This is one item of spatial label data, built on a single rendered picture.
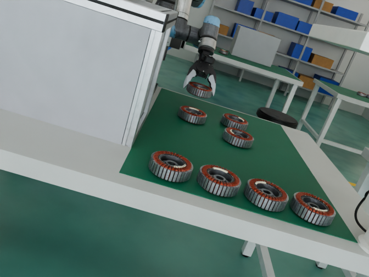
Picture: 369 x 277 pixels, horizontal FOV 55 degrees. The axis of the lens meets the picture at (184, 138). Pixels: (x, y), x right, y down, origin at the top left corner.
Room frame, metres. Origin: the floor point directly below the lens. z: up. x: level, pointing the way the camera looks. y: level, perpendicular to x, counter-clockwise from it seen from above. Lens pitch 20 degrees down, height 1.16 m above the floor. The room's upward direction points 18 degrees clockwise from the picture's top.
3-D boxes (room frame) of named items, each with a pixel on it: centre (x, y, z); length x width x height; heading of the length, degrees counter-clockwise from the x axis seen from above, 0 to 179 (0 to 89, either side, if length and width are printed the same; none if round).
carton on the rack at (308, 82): (7.87, -2.05, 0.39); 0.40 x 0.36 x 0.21; 2
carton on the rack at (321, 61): (7.88, -2.19, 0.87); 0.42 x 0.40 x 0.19; 93
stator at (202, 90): (1.52, 0.00, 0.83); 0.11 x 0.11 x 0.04
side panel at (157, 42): (1.05, 0.16, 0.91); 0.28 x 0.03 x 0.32; 4
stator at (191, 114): (1.35, 0.00, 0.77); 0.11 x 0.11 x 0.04
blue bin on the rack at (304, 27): (7.83, -1.62, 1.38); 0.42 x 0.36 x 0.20; 1
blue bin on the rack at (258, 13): (7.78, -0.71, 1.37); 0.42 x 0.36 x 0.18; 6
